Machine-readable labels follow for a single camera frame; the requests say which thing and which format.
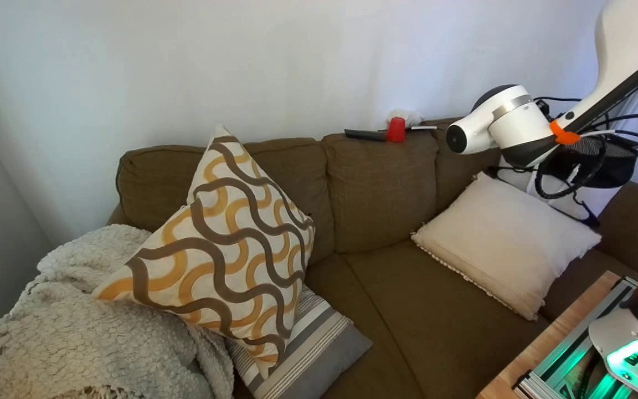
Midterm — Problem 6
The grey white striped pillow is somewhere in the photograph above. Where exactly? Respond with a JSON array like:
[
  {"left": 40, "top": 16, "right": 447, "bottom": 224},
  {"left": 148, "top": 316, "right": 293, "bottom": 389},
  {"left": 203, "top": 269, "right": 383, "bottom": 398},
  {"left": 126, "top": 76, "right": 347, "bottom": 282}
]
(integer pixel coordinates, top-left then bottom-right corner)
[{"left": 226, "top": 283, "right": 374, "bottom": 399}]

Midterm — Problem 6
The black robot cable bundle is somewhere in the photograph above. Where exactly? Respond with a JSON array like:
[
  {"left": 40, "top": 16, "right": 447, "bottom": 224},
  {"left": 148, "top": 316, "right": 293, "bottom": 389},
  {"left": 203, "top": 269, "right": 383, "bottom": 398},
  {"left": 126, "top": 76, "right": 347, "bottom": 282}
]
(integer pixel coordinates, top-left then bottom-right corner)
[{"left": 531, "top": 92, "right": 638, "bottom": 201}]

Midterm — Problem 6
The white laundry hamper black frame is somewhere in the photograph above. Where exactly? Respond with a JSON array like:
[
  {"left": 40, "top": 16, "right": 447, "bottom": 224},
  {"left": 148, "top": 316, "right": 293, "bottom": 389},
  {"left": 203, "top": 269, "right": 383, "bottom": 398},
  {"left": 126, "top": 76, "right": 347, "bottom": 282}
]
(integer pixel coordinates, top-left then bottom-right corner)
[{"left": 495, "top": 130, "right": 638, "bottom": 224}]

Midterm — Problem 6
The orange strap on arm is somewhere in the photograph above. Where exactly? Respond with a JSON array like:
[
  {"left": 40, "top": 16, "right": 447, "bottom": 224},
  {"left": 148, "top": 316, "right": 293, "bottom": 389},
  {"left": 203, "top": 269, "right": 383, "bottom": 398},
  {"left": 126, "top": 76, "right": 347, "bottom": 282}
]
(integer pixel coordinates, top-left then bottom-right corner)
[{"left": 547, "top": 117, "right": 582, "bottom": 148}]

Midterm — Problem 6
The brown fabric couch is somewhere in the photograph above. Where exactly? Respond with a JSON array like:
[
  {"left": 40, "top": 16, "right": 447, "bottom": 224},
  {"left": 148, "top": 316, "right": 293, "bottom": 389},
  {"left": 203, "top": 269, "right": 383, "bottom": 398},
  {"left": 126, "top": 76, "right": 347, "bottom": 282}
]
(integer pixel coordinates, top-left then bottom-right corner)
[{"left": 107, "top": 117, "right": 638, "bottom": 399}]

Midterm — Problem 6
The cream knit blanket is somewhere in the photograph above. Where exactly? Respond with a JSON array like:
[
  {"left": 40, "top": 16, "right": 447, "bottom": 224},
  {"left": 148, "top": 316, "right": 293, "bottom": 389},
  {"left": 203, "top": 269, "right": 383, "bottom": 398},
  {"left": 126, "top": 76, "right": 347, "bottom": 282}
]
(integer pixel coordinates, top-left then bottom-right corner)
[{"left": 0, "top": 222, "right": 237, "bottom": 399}]

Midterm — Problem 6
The white robot base orange ring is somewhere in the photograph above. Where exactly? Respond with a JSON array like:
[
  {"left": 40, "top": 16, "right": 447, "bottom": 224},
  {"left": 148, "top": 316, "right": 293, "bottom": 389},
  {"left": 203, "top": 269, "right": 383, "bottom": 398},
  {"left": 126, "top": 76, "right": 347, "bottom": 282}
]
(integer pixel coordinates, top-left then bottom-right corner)
[{"left": 588, "top": 246, "right": 638, "bottom": 399}]

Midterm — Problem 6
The white and blue throw pillow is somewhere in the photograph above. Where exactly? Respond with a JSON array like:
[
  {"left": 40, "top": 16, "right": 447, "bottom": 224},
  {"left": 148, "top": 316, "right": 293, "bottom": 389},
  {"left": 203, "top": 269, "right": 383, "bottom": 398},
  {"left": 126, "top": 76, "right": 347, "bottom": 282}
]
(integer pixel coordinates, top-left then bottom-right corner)
[{"left": 409, "top": 170, "right": 602, "bottom": 321}]

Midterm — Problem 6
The beige brown wave pattern pillow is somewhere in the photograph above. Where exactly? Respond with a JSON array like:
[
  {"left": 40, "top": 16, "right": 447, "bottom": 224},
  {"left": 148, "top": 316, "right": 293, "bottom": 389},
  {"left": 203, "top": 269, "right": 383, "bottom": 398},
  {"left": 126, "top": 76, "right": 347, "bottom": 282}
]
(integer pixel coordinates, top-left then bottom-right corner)
[{"left": 93, "top": 124, "right": 316, "bottom": 380}]

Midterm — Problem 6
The black red tool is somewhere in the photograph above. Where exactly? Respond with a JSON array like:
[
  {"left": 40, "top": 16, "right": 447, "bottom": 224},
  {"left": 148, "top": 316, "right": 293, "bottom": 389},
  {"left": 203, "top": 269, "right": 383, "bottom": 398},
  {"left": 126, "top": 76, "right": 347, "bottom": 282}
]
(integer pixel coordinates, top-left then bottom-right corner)
[{"left": 343, "top": 108, "right": 439, "bottom": 145}]

